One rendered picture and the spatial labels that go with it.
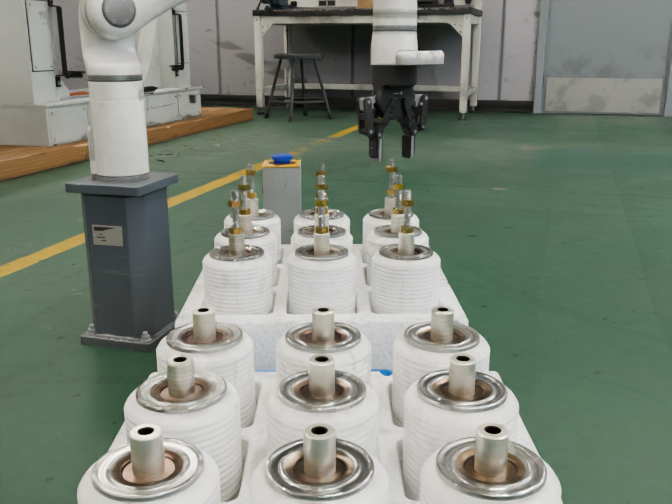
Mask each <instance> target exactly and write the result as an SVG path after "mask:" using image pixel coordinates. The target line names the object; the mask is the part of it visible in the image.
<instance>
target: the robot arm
mask: <svg viewBox="0 0 672 504"><path fill-rule="evenodd" d="M188 1H190V0H80V1H79V6H78V19H79V29H80V38H81V46H82V55H83V61H84V64H85V67H86V71H87V79H88V89H89V99H90V111H91V123H92V125H89V126H88V127H87V135H88V146H89V157H90V168H91V179H92V180H97V181H100V182H108V183H124V182H135V181H142V180H146V179H148V178H150V176H149V161H148V144H147V130H146V116H145V101H144V88H143V74H142V66H141V64H140V62H139V60H138V57H137V54H136V49H135V39H134V33H135V32H137V31H138V30H140V29H141V28H142V27H144V26H145V25H147V24H148V23H149V22H151V21H152V20H154V19H155V18H157V17H159V16H160V15H162V14H163V13H165V12H166V11H168V10H170V9H171V8H173V7H175V6H177V5H180V4H182V3H185V2H188ZM372 3H373V31H374V32H373V34H372V42H371V81H370V82H371V84H372V86H373V92H372V95H371V97H366V98H364V97H358V98H357V100H356V105H357V117H358V130H359V133H360V134H362V135H365V136H367V137H368V138H369V156H370V158H371V161H373V162H381V161H382V144H383V139H380V138H381V137H382V135H383V132H384V129H385V127H386V126H388V124H389V122H390V120H394V119H396V120H397V122H398V123H400V125H401V128H402V131H403V133H404V135H402V157H404V158H412V157H413V154H414V152H415V135H416V134H417V132H419V131H421V130H422V131H423V130H424V129H425V125H426V116H427V107H428V95H426V94H415V93H414V89H413V87H414V85H416V83H417V65H420V64H444V53H443V52H442V51H418V43H417V32H416V31H417V0H372ZM412 105H413V108H411V106H412ZM372 109H374V111H373V114H372ZM379 116H380V118H382V119H379ZM418 116H420V118H419V123H418ZM365 122H366V125H365ZM377 126H378V127H377ZM376 129H377V130H376Z"/></svg>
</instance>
